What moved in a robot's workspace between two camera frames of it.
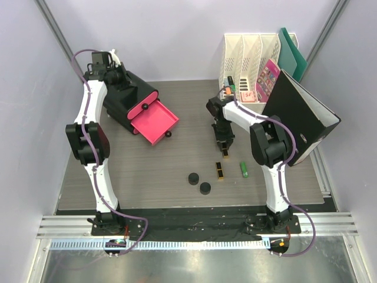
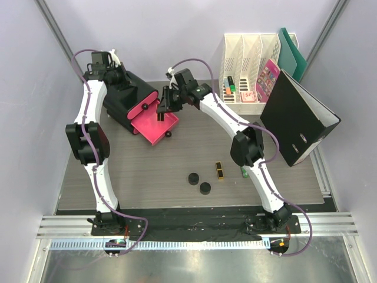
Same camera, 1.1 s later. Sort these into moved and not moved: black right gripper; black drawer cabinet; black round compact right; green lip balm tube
Moved: black right gripper
Not moved: black drawer cabinet; green lip balm tube; black round compact right
